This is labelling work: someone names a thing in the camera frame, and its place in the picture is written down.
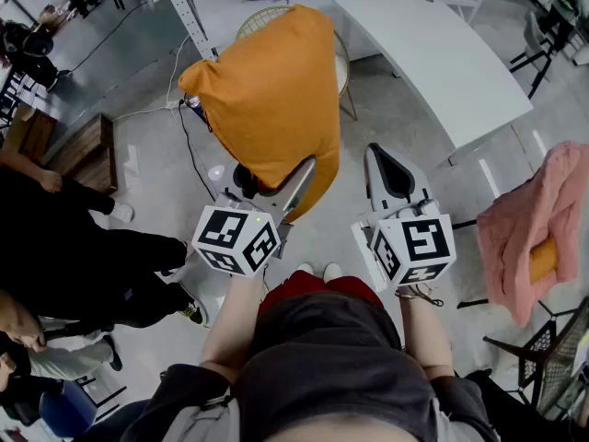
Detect pink cloth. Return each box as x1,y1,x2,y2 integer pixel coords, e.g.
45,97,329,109
477,141,589,329

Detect person's red trousers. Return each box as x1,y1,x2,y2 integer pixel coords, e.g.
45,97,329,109
257,269,383,317

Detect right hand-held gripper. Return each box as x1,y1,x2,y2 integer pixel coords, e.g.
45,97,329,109
352,143,456,293

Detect person's left forearm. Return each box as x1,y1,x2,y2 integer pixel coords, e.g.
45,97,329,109
200,272,266,386

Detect small blue object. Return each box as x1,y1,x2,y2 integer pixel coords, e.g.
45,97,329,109
186,95,213,133

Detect person's dark shirt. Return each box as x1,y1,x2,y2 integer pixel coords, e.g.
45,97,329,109
123,292,501,442

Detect white curved table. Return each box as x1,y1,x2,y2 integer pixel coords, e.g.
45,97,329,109
331,0,535,168

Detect thin wrist bracelet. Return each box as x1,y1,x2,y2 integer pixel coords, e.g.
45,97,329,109
394,283,445,308

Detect gold wire chair white seat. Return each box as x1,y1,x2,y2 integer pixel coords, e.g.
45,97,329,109
235,5,359,122

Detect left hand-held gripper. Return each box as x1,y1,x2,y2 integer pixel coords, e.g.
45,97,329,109
191,154,318,278

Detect brown wooden box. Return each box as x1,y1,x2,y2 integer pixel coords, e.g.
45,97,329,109
4,103,57,165

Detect white cable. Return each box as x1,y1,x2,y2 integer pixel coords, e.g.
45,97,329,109
112,34,192,123

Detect long black floor cable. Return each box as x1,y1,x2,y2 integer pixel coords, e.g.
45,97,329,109
68,0,160,76

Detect grey shoulder strap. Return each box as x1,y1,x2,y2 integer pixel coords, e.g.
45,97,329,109
160,396,243,442
432,398,466,442

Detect dark wooden crate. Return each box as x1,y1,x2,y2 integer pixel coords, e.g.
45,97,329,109
43,112,119,195

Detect black power cable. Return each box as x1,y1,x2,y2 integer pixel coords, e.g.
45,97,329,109
178,101,218,202

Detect person's right forearm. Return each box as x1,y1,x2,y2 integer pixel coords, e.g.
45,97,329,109
398,285,455,379

